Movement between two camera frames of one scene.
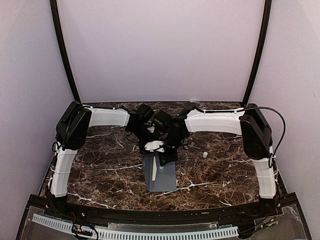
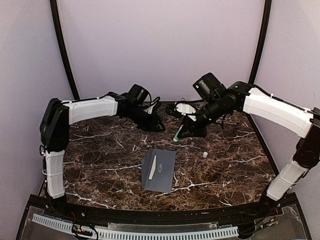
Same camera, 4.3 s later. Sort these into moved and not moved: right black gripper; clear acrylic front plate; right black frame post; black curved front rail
Moved: right black gripper
Not moved: black curved front rail; right black frame post; clear acrylic front plate
